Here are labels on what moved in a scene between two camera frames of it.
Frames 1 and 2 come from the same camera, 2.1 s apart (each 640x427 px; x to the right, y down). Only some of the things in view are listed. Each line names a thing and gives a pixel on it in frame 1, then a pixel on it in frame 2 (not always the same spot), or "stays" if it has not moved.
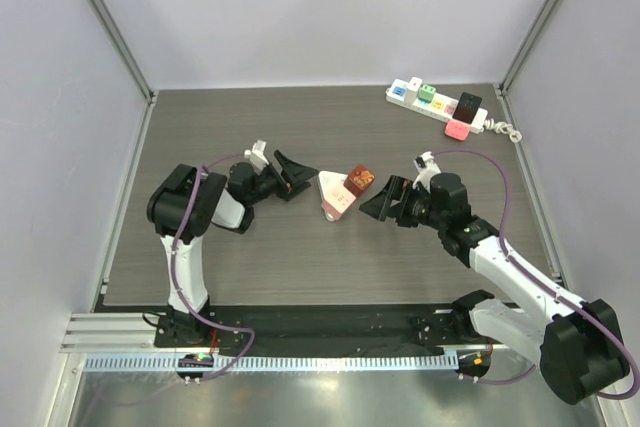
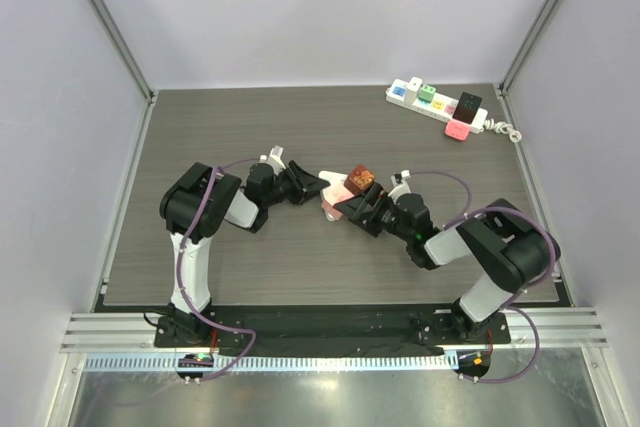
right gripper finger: [379, 205] → [362, 209]
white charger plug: [412, 90] stays
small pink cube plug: [457, 129] stays
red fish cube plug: [359, 179] stays
